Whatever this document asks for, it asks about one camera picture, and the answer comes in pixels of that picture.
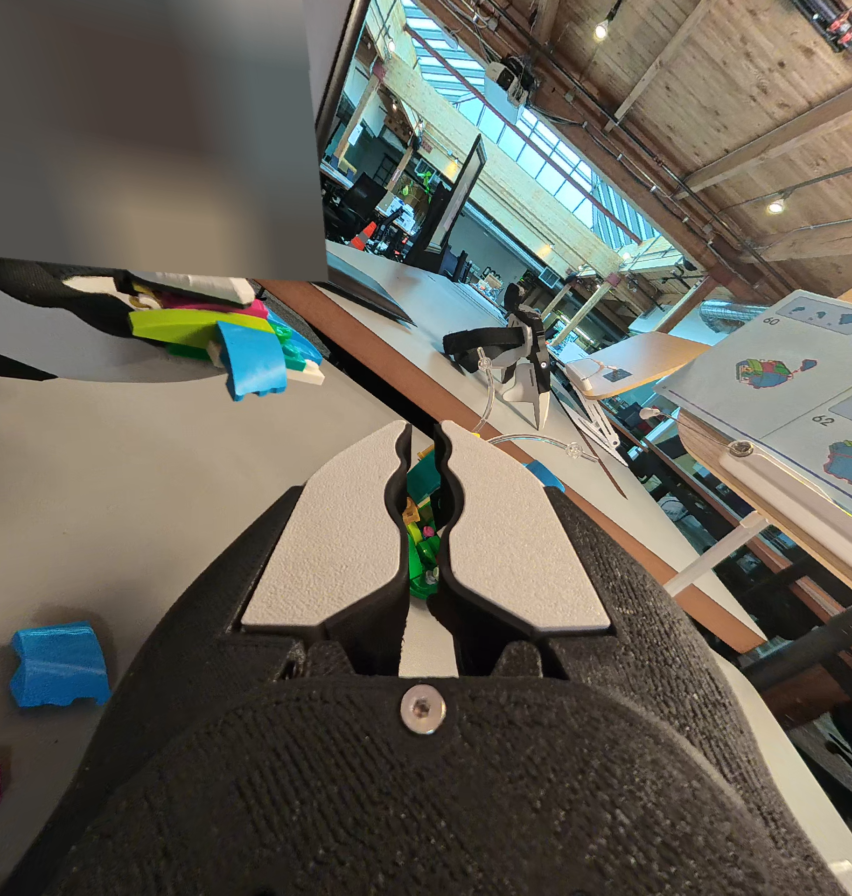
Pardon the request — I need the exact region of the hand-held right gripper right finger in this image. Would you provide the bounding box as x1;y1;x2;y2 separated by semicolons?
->
428;419;614;675

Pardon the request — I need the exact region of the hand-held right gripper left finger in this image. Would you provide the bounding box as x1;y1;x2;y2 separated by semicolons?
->
240;420;413;676

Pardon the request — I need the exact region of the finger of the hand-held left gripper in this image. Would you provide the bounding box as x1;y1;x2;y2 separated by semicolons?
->
0;255;257;338
0;274;231;383

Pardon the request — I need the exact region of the green lego assembly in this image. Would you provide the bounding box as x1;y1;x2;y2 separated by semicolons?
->
400;448;449;602

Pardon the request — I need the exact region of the multicolour lego model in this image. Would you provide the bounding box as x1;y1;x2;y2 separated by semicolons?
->
128;282;327;402

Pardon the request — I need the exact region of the lego instruction booklet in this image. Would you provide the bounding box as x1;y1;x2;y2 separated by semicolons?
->
652;289;852;518

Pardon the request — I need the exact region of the clear plastic tube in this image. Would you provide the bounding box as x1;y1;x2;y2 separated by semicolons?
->
470;349;601;464

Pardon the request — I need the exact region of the wooden booklet stand board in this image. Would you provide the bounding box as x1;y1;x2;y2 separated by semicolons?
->
676;409;852;604

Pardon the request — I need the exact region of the small wooden board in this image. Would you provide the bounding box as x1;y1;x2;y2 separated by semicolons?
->
565;331;711;401

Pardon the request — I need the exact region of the black flat stand base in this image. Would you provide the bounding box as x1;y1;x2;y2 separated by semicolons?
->
326;251;417;327

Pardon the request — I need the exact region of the white booklet clip bar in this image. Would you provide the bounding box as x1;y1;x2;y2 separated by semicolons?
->
717;440;852;578

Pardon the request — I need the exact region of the blue curved printed brick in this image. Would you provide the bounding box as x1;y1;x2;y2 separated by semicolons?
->
10;621;112;708

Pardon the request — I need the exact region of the black framed standing panel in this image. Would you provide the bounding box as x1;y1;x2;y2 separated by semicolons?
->
405;132;489;274

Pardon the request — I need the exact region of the ceiling projector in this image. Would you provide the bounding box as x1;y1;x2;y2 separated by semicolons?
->
485;55;540;107

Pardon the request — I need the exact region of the ceiling pipe with red valve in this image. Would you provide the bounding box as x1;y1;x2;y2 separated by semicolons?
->
790;0;852;71

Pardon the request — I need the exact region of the black and white strapped tool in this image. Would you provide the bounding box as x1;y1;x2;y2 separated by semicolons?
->
441;281;553;431

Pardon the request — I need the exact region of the silver ventilation duct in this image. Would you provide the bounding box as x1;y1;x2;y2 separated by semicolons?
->
698;299;767;336

